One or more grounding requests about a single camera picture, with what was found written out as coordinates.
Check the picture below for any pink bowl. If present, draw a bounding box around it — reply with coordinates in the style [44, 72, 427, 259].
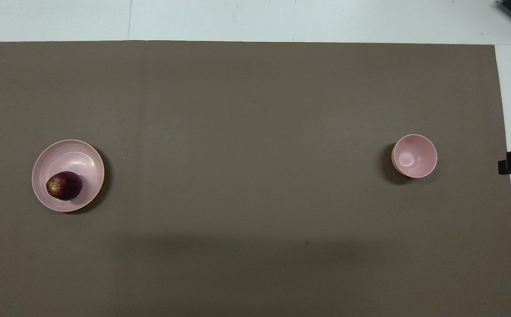
[391, 134, 438, 179]

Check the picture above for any brown table mat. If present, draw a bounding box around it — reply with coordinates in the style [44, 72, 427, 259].
[0, 41, 511, 317]

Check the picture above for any pink plate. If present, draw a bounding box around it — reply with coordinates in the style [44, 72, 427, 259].
[32, 140, 105, 213]

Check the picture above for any dark red apple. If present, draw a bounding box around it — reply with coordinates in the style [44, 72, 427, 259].
[46, 171, 83, 201]

